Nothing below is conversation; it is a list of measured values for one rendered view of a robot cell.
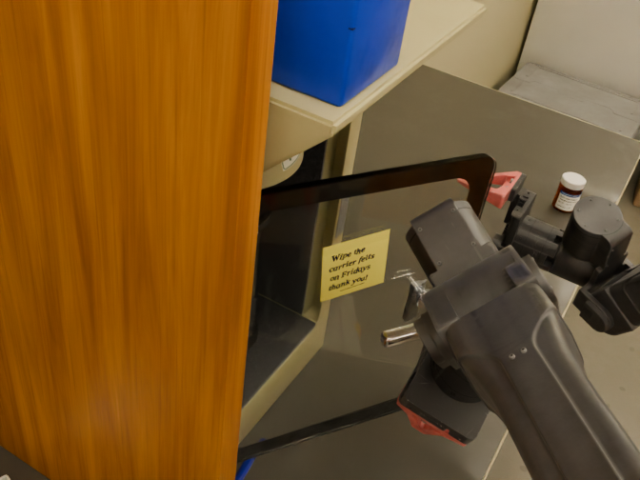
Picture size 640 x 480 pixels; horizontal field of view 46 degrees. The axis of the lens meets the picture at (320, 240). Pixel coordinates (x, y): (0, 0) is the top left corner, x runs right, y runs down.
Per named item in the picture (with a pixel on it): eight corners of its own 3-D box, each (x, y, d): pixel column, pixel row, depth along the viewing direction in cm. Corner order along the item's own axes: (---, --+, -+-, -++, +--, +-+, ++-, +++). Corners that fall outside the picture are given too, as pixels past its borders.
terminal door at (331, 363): (203, 468, 90) (215, 196, 65) (418, 400, 102) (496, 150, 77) (205, 473, 89) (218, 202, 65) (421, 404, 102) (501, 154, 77)
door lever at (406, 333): (361, 322, 84) (365, 305, 83) (431, 303, 88) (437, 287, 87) (385, 355, 81) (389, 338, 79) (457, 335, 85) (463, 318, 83)
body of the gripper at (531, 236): (524, 187, 98) (578, 209, 95) (502, 246, 104) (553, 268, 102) (508, 210, 93) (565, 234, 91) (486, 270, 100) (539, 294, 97)
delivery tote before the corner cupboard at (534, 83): (477, 151, 354) (496, 88, 333) (509, 120, 383) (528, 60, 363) (602, 203, 332) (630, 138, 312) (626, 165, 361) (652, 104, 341)
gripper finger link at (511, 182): (470, 150, 99) (538, 177, 96) (457, 193, 104) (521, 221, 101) (450, 173, 94) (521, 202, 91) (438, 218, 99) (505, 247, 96)
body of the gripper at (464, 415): (396, 405, 61) (423, 371, 55) (448, 312, 67) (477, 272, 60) (466, 449, 60) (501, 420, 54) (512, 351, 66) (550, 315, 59)
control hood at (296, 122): (199, 181, 63) (202, 72, 57) (373, 59, 86) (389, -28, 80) (316, 235, 59) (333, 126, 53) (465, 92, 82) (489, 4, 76)
